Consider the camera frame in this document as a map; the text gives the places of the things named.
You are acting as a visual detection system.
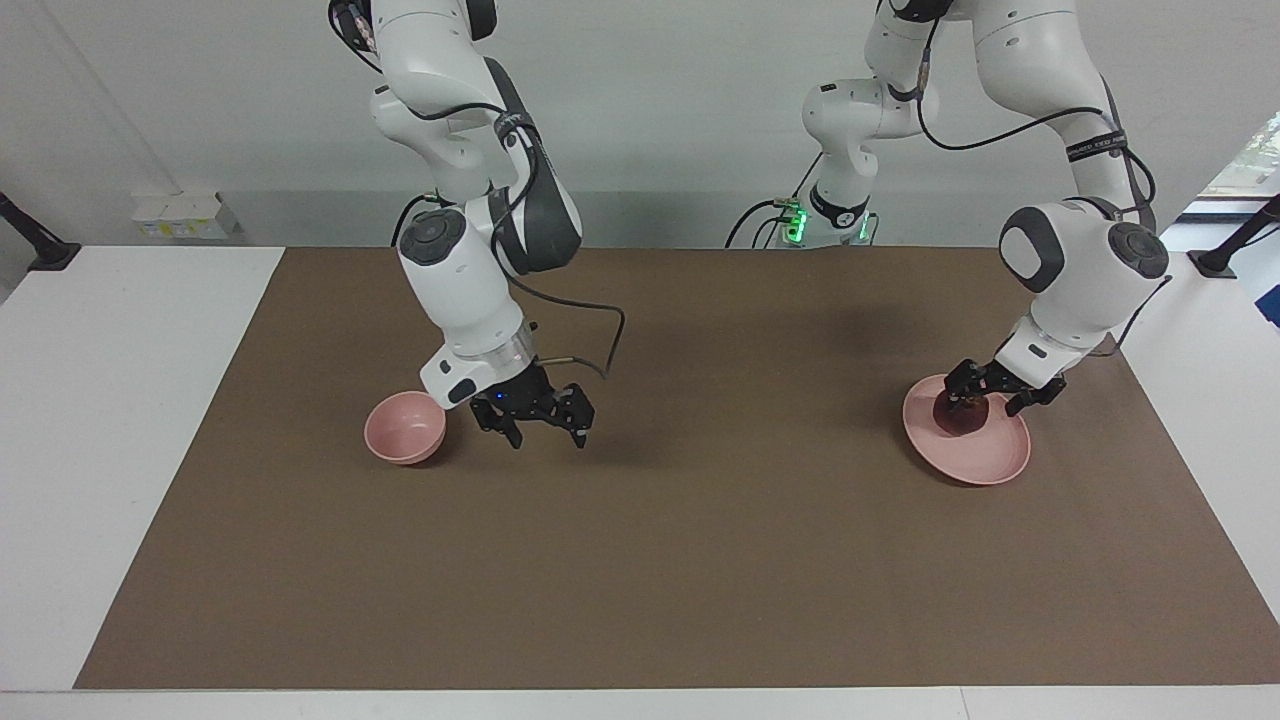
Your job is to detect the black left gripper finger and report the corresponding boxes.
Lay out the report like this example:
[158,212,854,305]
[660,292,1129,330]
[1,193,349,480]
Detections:
[944,358,993,413]
[1004,378,1069,419]

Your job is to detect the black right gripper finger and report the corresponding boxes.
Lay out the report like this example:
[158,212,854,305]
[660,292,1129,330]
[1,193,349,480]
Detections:
[544,382,597,449]
[469,403,524,450]

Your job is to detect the dark red apple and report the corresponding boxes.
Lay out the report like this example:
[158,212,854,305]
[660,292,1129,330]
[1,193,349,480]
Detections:
[933,392,993,438]

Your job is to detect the pink plate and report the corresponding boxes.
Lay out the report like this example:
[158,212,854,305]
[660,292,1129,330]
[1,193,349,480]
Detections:
[902,374,1032,487]

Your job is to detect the pink bowl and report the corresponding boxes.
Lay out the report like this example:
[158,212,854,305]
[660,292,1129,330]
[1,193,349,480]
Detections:
[363,391,448,466]

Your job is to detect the brown table mat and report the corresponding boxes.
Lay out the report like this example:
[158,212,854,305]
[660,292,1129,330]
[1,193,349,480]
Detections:
[75,245,1280,691]

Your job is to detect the blue object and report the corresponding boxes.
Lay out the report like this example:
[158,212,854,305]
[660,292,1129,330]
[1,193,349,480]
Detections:
[1240,268,1280,327]

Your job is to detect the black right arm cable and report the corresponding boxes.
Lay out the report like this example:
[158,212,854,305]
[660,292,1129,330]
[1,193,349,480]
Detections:
[392,100,628,381]

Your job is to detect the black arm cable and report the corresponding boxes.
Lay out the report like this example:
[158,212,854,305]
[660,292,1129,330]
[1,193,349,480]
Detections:
[392,100,628,381]
[915,20,1173,358]

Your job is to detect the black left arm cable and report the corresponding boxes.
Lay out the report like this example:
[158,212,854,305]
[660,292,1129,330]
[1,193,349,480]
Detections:
[915,20,1173,358]

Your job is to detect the black stand post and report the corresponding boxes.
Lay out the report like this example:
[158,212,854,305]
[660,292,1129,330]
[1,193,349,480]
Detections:
[1188,194,1280,280]
[0,190,82,273]

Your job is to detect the black base cables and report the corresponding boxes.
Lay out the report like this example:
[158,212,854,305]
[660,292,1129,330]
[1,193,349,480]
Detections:
[725,150,823,249]

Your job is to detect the white wall socket box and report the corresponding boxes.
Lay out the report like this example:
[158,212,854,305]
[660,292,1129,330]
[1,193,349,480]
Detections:
[130,190,243,241]

